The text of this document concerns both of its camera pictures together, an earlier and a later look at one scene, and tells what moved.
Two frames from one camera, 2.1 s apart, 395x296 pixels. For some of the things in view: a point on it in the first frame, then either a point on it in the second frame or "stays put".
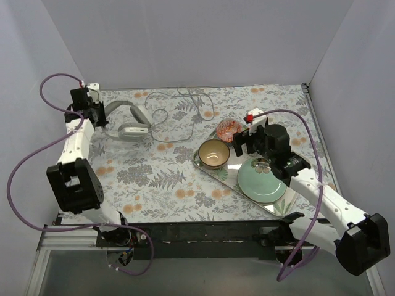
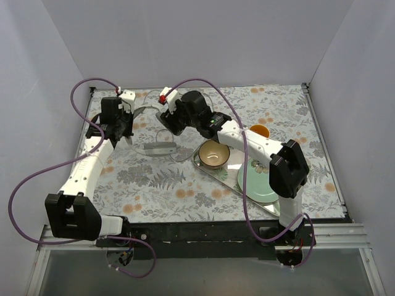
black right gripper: x=242 y=140 to x=168 y=120
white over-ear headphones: x=134 y=132 to x=153 y=148
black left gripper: x=100 y=114 to x=126 y=124
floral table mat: x=153 y=180 stays put
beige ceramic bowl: x=213 y=154 stays put
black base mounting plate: x=210 y=241 stays put
